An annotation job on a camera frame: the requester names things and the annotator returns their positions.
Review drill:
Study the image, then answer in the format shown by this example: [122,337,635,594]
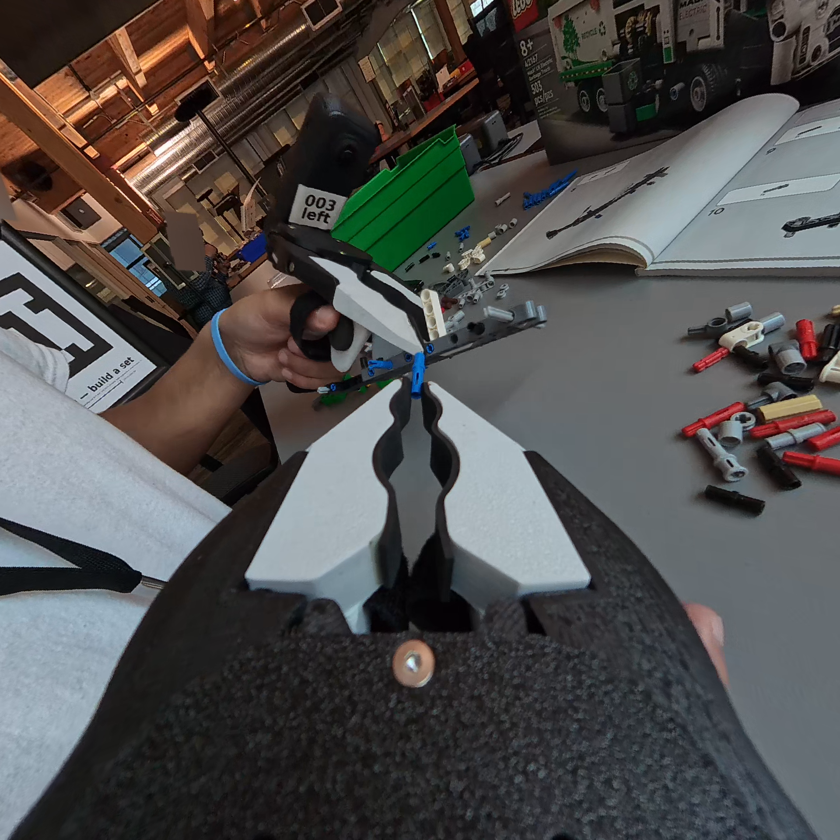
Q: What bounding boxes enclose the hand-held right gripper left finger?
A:
[244,382,411,635]

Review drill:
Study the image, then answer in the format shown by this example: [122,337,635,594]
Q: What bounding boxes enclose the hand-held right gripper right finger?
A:
[424,381,593,627]

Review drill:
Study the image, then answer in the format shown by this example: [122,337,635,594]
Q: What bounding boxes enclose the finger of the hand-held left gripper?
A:
[307,256,429,316]
[332,274,426,355]

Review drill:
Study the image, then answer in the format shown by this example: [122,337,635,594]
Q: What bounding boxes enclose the dark grey lego beam assembly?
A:
[316,287,550,403]

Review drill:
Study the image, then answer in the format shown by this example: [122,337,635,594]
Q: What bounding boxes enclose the person's left forearm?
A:
[98,305,253,475]

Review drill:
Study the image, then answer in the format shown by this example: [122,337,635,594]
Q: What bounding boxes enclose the scattered grey lego pieces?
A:
[400,220,549,329]

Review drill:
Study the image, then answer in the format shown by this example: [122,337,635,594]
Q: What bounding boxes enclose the pile of blue lego pins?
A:
[523,171,578,210]

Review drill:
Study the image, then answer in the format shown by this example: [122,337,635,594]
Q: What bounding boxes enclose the pile of red grey lego pins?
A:
[679,298,840,516]

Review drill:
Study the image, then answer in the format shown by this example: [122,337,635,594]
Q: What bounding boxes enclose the lego instruction booklet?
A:
[478,94,840,278]

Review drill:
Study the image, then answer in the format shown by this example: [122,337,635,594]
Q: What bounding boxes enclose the lego set box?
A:
[508,0,840,166]

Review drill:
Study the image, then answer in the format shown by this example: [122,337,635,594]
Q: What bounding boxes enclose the person's left hand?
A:
[226,287,358,392]

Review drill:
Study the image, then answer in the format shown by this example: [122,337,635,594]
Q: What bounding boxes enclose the person's right hand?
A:
[682,602,731,686]

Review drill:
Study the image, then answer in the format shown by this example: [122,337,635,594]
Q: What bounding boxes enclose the green plastic bin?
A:
[331,125,475,273]

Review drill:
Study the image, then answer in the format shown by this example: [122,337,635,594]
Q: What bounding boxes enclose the black lamp on pole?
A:
[172,79,232,198]

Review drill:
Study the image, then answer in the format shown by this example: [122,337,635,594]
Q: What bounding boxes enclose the blue wristband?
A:
[210,308,265,387]

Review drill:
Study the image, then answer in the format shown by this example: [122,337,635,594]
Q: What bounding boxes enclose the grey box device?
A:
[457,110,511,165]

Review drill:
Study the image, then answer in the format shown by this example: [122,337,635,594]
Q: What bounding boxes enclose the person's white shirt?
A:
[0,328,231,834]

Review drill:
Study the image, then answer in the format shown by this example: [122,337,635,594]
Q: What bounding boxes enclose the black framed marker sign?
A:
[0,220,168,414]

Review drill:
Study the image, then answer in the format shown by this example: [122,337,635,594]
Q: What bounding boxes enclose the silver ventilation duct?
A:
[125,59,316,191]

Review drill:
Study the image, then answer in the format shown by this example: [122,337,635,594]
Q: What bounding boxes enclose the black neck strap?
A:
[0,517,144,597]

